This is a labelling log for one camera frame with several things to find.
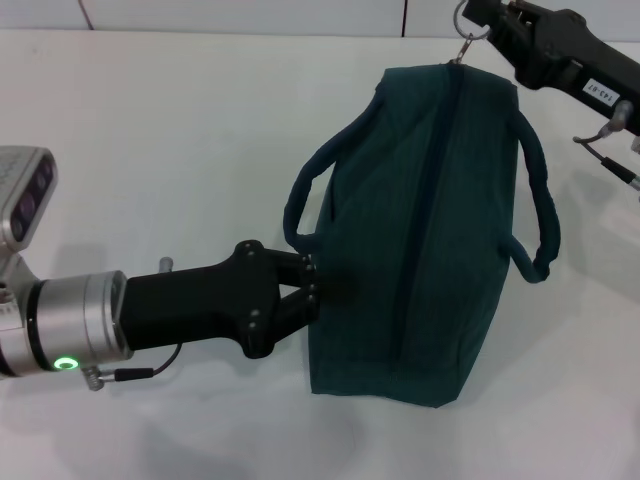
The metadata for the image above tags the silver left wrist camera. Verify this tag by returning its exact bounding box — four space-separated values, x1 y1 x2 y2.
0 145 58 284

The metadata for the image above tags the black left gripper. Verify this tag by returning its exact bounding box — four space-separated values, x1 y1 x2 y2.
118 239 322 361

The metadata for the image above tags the grey right gripper cable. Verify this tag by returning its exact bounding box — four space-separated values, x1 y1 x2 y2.
572 99 640 190

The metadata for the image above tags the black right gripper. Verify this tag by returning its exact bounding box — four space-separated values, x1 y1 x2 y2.
462 0 640 137

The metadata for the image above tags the teal insulated lunch bag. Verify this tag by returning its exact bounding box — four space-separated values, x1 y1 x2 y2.
282 2 561 410

